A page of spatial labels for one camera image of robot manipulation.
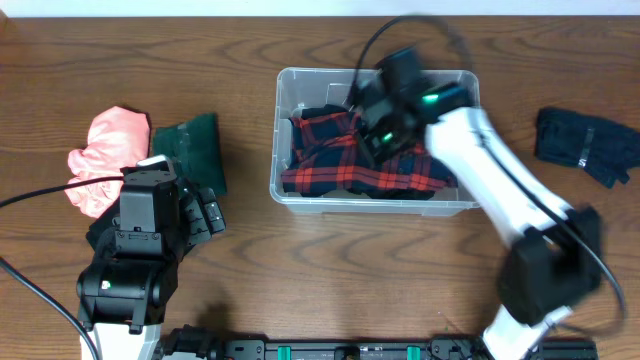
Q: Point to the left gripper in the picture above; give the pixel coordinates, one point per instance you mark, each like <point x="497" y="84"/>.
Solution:
<point x="200" y="230"/>

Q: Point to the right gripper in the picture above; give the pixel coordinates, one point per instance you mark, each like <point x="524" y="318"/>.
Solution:
<point x="373" y="149"/>

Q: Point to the large black garment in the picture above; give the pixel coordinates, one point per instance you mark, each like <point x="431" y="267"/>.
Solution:
<point x="327" y="109"/>

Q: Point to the red plaid flannel shirt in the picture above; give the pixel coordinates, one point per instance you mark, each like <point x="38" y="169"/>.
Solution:
<point x="325" y="157"/>

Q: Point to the dark navy taped garment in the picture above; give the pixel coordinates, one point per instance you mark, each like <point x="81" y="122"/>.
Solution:
<point x="601" y="147"/>

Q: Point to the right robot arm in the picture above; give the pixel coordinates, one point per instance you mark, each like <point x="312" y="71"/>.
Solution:
<point x="553" y="258"/>

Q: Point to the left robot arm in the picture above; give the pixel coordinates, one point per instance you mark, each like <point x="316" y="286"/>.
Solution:
<point x="124" y="291"/>

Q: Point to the dark green folded garment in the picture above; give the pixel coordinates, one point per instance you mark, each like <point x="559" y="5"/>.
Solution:
<point x="194" y="148"/>

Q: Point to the black folded garment left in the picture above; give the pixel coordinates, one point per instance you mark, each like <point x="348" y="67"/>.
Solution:
<point x="100" y="230"/>

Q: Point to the clear plastic storage bin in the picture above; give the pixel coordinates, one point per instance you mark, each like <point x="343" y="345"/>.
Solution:
<point x="300" y="88"/>

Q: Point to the pink crumpled garment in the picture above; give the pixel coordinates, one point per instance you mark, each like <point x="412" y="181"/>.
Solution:
<point x="117" y="138"/>

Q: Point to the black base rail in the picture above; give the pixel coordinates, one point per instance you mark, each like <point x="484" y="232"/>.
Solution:
<point x="201" y="344"/>

